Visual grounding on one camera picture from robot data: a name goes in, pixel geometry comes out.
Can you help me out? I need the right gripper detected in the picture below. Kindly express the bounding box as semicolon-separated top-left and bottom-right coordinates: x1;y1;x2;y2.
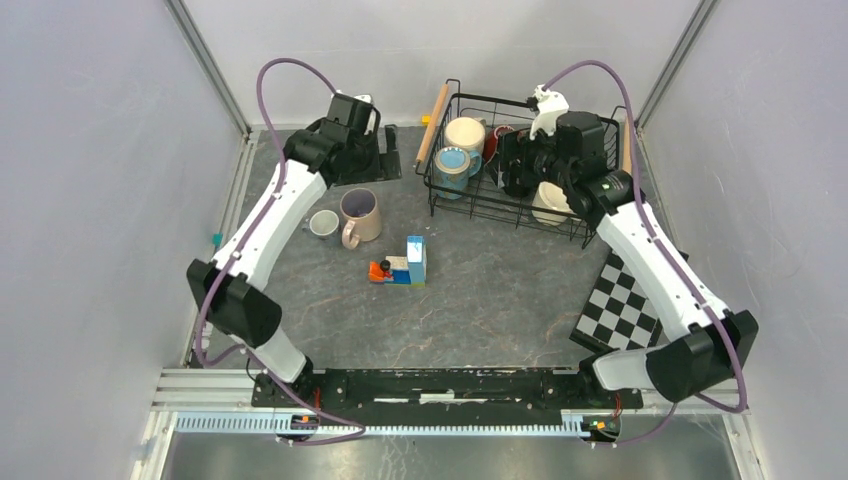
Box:
485;124;576;190

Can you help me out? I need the pink mug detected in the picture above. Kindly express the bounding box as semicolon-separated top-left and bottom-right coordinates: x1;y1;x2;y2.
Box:
339;187;382;250

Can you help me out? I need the grey blue small cup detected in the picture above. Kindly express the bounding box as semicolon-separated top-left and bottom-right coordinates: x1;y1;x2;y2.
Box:
307;209;340;240

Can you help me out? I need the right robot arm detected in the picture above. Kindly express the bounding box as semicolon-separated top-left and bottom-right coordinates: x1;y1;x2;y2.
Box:
494;112;759;411

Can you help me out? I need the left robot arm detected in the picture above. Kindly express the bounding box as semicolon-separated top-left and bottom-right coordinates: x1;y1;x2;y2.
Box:
186;92;399;408

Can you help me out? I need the red mug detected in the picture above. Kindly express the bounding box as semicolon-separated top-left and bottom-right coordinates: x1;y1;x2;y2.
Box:
481;125;514;164

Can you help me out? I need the cream floral mug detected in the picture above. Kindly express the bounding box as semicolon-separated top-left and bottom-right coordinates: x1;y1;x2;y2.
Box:
444;117;486;153

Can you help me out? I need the blue mug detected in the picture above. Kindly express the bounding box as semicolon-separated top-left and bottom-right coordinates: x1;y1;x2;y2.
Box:
433;146;482;200

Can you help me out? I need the cream cup lower right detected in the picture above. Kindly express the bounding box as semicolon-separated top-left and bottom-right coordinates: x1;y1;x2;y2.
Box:
531;182;573;226

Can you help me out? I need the toy block structure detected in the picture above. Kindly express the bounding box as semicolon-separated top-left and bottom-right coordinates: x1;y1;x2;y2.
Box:
368;235;428;286

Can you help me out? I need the checkerboard calibration board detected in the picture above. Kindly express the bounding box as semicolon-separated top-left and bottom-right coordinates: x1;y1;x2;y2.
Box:
570;252;664;353

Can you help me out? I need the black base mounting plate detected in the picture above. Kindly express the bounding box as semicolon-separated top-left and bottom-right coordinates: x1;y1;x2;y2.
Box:
250;368;645;427

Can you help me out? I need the black wire dish rack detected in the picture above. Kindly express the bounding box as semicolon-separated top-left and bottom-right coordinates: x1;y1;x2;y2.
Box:
415;78;595;248

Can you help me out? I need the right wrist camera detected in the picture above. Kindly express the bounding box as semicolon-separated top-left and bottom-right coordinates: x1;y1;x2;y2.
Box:
528;85;570;141

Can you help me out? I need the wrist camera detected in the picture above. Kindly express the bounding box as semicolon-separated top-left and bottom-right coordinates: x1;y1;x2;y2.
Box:
528;85;570;141
334;90;373;105

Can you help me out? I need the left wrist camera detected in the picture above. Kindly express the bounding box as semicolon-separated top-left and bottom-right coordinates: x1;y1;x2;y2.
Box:
334;90;373;105

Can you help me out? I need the slotted cable duct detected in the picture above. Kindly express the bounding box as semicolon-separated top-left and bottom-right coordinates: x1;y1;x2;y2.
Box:
174;412;590;439

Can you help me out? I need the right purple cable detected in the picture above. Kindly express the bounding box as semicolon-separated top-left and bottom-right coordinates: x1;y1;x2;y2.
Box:
543;59;750;449

